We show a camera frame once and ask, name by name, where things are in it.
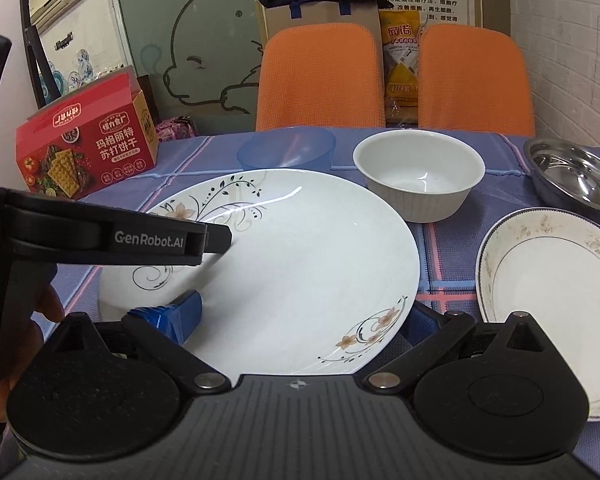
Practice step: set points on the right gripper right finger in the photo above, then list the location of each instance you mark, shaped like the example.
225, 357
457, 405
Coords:
433, 337

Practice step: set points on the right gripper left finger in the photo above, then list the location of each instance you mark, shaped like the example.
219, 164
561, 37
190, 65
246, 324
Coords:
162, 331

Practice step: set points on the large white floral plate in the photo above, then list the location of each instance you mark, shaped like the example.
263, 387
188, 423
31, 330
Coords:
320, 275

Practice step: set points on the white plate brown rim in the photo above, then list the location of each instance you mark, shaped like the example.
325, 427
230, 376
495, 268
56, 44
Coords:
546, 262

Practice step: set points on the white ceramic bowl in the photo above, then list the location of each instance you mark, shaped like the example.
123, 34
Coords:
425, 176

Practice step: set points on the stainless steel bowl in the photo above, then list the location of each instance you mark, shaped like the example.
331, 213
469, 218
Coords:
565, 175

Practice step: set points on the blue translucent plastic bowl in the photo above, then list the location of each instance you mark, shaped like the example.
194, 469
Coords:
308, 148

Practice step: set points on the left hand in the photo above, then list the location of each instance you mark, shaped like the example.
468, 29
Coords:
29, 342

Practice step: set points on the red cracker box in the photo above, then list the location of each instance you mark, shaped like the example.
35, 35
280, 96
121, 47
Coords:
93, 137

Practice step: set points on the right orange chair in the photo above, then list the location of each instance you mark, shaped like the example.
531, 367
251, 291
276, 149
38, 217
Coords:
474, 79

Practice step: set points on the orange chair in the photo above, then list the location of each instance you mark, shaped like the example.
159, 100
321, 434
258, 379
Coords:
322, 75
474, 79

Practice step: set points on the left orange chair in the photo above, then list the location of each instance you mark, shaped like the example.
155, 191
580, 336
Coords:
322, 75

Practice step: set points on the yellow snack bag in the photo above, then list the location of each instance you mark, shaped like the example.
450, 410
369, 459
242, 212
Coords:
401, 31

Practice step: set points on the brown paper bag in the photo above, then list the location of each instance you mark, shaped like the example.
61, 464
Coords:
311, 13

